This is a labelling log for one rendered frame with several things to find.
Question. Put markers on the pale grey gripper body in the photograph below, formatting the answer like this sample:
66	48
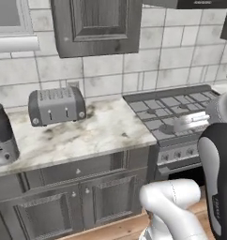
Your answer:
192	122

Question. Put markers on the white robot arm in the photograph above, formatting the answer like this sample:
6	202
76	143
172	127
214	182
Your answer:
170	200

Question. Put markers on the stove knob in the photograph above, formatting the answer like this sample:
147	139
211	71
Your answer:
164	157
178	154
190	152

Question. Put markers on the grey gas stove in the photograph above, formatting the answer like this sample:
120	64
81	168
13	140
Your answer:
162	109

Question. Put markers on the grey base cupboard door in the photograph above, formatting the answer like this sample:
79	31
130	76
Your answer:
43	212
113	197

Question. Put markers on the grey drawer front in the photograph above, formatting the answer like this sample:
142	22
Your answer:
84	168

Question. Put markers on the dark range hood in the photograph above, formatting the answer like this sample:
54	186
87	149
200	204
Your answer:
193	3

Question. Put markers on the drawer knob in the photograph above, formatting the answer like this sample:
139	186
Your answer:
78	171

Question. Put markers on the base cupboard door knob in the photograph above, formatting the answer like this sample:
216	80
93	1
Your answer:
73	194
87	190

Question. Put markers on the grey two-slot toaster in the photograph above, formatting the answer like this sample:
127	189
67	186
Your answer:
56	108

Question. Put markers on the grey and black coffee machine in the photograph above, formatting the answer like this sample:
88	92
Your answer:
3	140

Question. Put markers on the grey wall cupboard door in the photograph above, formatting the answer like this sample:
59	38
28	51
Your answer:
96	25

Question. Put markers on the wall cupboard door knob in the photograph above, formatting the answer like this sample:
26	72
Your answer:
66	39

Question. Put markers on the window with white frame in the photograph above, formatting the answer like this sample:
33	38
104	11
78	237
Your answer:
7	18

